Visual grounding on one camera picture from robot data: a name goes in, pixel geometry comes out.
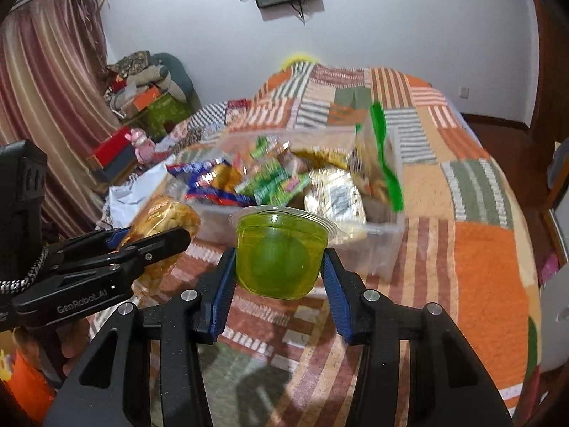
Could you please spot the green patterned bag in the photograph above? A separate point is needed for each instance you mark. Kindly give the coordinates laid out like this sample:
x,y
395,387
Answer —
x,y
169,115

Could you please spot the striped patchwork blanket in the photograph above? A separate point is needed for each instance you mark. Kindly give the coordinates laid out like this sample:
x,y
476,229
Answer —
x,y
466,240

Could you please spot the striped pink curtain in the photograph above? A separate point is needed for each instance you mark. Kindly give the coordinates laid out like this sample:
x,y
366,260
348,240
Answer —
x,y
53,98

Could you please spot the red box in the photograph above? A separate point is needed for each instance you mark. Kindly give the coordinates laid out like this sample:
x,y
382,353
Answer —
x,y
111,144

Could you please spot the orange box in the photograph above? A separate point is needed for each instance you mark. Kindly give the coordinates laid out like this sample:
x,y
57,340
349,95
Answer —
x,y
149,99

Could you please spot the green snack packet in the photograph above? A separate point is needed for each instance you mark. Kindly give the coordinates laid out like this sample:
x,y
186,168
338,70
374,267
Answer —
x,y
266,146
271,187

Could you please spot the green jelly cup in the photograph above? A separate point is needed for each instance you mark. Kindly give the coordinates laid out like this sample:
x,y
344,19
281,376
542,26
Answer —
x,y
278,253

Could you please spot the checkered patchwork quilt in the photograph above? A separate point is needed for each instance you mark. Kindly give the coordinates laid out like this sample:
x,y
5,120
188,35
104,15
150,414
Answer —
x,y
209,118

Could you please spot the patterned folded cloth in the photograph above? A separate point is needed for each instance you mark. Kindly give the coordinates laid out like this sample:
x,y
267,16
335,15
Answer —
x,y
131,64

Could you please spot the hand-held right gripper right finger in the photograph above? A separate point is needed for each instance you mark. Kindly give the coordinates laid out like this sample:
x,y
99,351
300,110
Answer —
x,y
335,296

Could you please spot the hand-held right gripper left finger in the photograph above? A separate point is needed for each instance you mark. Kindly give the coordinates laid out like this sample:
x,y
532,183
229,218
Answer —
x,y
222,296

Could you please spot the clear plastic container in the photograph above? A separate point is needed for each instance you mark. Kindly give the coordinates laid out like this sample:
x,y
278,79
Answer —
x,y
382,249

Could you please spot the clear zip bag green seal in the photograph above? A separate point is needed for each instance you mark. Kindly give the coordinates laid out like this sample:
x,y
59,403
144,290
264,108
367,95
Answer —
x,y
386,173

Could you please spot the pink toy figure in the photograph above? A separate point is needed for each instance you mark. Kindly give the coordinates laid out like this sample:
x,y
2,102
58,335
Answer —
x,y
142,144

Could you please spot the person's left hand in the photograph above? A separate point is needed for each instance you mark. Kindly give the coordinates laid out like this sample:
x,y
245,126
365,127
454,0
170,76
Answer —
x,y
73,347

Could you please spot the yellow pillow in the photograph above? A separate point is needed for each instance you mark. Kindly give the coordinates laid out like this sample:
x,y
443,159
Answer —
x,y
298,58

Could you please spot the yellow snack packet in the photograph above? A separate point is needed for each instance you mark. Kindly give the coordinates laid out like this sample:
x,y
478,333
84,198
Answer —
x,y
322,159

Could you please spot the gold cracker packet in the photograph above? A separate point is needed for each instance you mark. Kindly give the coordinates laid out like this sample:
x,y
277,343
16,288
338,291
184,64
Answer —
x,y
338,198

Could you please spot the dark blue box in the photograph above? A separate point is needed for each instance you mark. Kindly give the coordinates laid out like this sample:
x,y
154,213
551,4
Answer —
x,y
118,167

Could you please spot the orange bread packet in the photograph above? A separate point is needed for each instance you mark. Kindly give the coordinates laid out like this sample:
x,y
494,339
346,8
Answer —
x,y
171,218

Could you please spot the wall socket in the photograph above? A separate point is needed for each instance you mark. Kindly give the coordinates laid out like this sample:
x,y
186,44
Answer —
x,y
466,92

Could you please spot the white crumpled sheet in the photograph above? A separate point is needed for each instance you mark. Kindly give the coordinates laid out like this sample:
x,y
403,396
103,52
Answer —
x,y
133,191

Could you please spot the wooden door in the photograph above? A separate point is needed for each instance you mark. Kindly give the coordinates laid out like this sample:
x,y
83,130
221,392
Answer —
x,y
551,75

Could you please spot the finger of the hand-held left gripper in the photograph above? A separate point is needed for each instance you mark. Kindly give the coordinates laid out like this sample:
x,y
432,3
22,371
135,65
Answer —
x,y
95,238
146,249

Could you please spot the blue snack packet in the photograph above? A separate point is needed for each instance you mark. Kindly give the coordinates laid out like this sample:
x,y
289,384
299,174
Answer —
x,y
204,182

